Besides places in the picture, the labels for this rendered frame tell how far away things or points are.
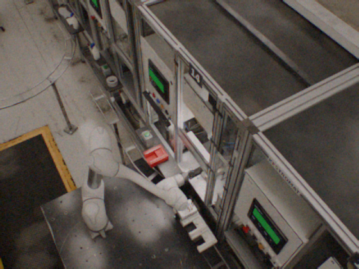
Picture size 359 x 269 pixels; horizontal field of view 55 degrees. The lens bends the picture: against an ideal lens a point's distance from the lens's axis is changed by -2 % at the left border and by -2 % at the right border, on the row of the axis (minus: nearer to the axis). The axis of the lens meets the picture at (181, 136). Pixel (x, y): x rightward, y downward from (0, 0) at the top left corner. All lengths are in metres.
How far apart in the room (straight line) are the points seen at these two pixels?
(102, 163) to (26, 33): 3.90
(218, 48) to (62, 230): 1.79
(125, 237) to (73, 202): 0.53
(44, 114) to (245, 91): 3.16
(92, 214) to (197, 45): 1.37
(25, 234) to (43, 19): 3.41
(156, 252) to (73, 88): 2.65
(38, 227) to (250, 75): 2.62
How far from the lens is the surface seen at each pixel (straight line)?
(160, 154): 2.74
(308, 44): 2.08
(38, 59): 5.24
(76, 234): 2.84
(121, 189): 2.93
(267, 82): 1.80
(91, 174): 2.50
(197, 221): 2.55
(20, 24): 5.99
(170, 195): 2.33
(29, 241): 3.70
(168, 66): 2.11
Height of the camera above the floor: 3.25
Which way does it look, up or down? 54 degrees down
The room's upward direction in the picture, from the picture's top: 1 degrees clockwise
